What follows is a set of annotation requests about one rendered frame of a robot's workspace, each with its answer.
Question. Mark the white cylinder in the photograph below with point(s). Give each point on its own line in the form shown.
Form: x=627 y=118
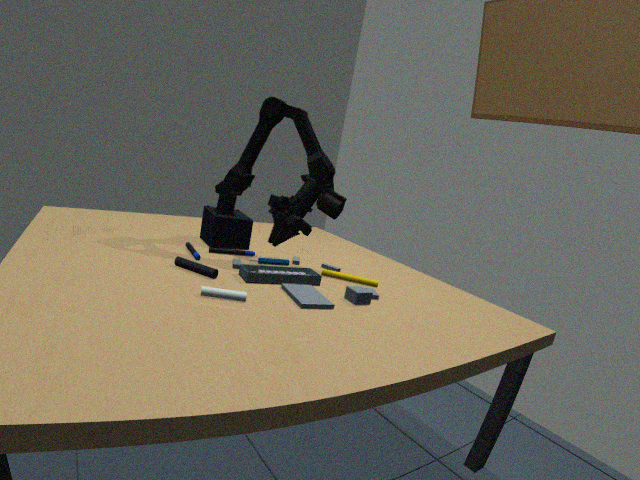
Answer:
x=224 y=293

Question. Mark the yellow cylinder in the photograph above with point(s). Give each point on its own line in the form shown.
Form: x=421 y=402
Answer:
x=350 y=278

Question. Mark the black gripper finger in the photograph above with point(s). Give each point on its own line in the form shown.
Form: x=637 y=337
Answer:
x=275 y=229
x=286 y=232

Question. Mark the blue stylus with grey tip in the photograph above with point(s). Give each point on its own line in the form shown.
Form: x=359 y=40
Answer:
x=269 y=261

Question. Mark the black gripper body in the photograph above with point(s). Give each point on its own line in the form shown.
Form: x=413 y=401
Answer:
x=295 y=220

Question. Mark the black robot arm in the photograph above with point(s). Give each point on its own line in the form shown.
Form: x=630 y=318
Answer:
x=320 y=167

